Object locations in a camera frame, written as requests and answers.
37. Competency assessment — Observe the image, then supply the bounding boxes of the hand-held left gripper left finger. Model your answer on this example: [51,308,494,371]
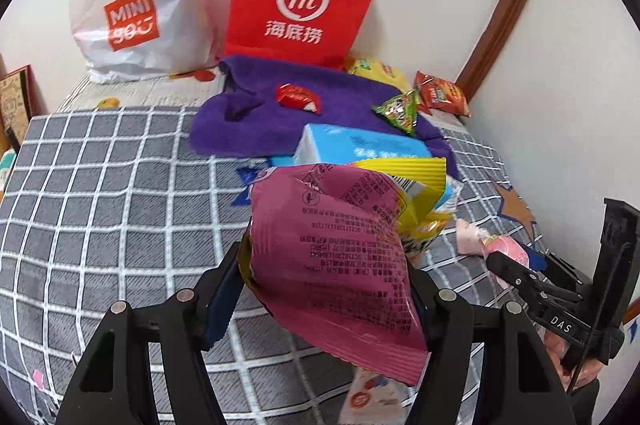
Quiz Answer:
[55,225,253,425]

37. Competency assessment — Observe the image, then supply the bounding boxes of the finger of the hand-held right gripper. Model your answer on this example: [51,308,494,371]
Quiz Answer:
[486,250,551,306]
[520,246,595,294]

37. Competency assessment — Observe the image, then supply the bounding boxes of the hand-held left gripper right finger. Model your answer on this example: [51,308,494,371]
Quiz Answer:
[400,255,566,425]

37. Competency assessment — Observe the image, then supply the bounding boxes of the pink peach snack packet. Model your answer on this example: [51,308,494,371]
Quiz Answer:
[455,219,532,267]

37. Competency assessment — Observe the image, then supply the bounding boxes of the magenta and yellow snack packet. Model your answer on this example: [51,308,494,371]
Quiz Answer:
[239,162,430,388]

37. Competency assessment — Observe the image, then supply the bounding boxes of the green triangular snack packet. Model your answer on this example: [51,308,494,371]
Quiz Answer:
[371,89,421,136]

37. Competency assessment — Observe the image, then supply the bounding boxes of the red snack packet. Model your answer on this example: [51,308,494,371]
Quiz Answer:
[276,82,322,112]

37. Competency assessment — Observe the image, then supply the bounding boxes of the person's right hand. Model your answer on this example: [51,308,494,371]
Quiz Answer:
[544,330,601,398]

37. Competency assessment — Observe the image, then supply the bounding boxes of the yellow triangular snack packet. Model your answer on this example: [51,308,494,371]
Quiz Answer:
[350,156,458,256]

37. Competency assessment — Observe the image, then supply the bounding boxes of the pink stick snack packet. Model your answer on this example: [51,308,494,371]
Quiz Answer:
[339,367,407,425]

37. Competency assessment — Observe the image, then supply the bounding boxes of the grey checkered blanket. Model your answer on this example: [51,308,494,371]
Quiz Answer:
[0,105,546,425]

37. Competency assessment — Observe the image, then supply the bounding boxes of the purple towel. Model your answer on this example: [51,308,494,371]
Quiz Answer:
[189,54,461,178]

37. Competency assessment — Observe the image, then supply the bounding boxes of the orange chip bag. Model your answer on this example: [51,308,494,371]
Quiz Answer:
[414,72,472,118]

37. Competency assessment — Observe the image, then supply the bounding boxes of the blue tissue box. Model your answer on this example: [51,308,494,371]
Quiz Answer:
[267,124,463,211]

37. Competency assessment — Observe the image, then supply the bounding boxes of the yellow chip bag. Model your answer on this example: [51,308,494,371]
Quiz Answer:
[345,56,416,92]

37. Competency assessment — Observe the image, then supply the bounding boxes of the white and green carton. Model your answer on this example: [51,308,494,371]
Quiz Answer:
[0,149,15,193]

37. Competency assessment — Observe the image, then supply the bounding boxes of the wooden picture frame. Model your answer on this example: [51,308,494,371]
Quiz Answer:
[0,65,36,146]

